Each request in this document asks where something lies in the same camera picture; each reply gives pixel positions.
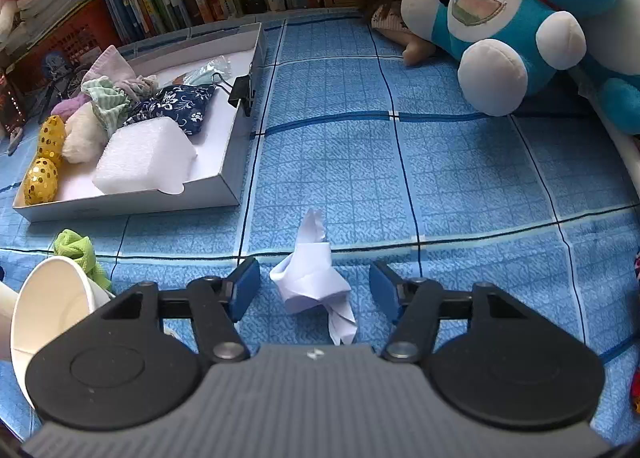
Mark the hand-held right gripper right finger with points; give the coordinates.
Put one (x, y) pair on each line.
(385, 288)

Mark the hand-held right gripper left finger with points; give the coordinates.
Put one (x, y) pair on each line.
(245, 288)

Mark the white tissue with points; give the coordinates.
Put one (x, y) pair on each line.
(312, 278)

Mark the white cardboard box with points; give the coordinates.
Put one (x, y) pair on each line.
(220, 137)

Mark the white foam block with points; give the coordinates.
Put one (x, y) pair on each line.
(145, 157)

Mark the blue floral cloth pouch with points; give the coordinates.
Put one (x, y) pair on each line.
(180, 105)

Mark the purple white plush toy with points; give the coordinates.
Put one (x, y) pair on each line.
(85, 137)

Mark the light teal cloth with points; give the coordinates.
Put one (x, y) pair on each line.
(207, 70)

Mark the green striped scrunchie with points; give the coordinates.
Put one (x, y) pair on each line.
(107, 102)

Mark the lilac pink cloth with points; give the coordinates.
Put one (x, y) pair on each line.
(112, 67)

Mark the blue checkered table cloth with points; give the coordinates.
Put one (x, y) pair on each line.
(450, 177)

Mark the green fuzzy cloth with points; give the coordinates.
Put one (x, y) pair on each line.
(80, 250)

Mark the paper cup with black scribbles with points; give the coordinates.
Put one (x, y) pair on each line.
(55, 318)

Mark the black binder clip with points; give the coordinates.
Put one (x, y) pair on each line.
(240, 92)

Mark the red patterned cloth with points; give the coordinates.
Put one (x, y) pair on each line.
(636, 265)

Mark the small grey toy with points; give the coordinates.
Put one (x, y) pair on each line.
(15, 141)

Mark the metal bicycle model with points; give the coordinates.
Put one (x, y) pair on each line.
(62, 85)

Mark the red black dotted box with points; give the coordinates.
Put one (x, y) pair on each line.
(11, 105)

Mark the blue robot cat plush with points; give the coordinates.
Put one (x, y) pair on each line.
(500, 12)

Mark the blue white plush toy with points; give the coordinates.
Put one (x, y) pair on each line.
(620, 102)

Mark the red printed box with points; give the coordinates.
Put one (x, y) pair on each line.
(65, 47)

